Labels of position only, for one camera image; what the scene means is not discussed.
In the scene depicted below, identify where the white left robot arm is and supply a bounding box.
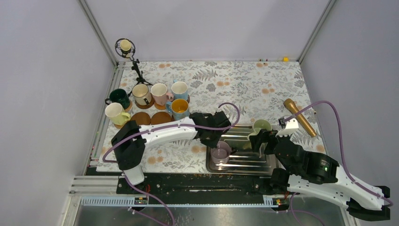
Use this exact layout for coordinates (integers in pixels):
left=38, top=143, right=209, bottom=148
left=111, top=111, right=233, bottom=194

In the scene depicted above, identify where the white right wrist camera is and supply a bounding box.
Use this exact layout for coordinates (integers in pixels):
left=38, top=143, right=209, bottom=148
left=276, top=116, right=299, bottom=137

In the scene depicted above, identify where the light green mug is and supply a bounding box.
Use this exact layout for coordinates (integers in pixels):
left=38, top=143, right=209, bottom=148
left=247, top=120, right=272, bottom=139

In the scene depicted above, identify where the gold microphone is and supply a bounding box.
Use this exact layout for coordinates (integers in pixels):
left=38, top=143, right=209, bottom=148
left=283, top=98, right=317, bottom=137

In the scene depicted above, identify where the dark green mug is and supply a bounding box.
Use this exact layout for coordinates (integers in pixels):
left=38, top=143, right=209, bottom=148
left=104, top=89, right=130, bottom=109

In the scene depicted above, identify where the floral tablecloth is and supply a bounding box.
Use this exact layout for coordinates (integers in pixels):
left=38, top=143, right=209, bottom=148
left=93, top=61, right=334, bottom=175

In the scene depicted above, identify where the blue mug yellow inside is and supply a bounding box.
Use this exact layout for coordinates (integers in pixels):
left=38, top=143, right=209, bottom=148
left=166, top=99, right=190, bottom=121

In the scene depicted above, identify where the studio microphone on stand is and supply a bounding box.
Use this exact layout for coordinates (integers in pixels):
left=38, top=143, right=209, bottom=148
left=114, top=38, right=136, bottom=60

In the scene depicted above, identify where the light brown coaster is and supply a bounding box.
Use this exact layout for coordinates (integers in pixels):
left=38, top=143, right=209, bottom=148
left=154, top=103, right=167, bottom=110

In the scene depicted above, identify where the light blue mug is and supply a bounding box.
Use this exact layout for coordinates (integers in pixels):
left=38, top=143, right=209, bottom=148
left=171, top=80, right=189, bottom=101

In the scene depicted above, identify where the cream mug black handle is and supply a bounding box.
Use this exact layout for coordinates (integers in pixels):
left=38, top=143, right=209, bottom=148
left=132, top=84, right=152, bottom=105

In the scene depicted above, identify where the pink mug white inside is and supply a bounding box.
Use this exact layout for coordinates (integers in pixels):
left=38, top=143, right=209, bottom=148
left=151, top=83, right=174, bottom=106

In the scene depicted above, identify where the green mug white inside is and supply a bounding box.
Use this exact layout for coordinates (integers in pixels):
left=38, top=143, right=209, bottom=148
left=104, top=103, right=131, bottom=126

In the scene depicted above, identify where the light wooden coaster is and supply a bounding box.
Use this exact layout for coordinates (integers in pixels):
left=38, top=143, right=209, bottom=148
left=114, top=124, right=125, bottom=129

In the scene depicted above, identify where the orange brown coaster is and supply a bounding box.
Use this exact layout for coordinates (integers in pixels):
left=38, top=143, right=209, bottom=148
left=134, top=97, right=154, bottom=109

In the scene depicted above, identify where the metal tray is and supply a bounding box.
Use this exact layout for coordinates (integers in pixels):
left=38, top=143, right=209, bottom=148
left=206, top=125, right=279, bottom=176

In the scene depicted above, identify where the purple grey mug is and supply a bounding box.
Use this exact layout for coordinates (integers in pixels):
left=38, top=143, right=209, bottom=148
left=210, top=141, right=231, bottom=164

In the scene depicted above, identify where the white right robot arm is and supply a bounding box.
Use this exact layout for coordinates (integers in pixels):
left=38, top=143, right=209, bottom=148
left=248, top=129, right=391, bottom=221

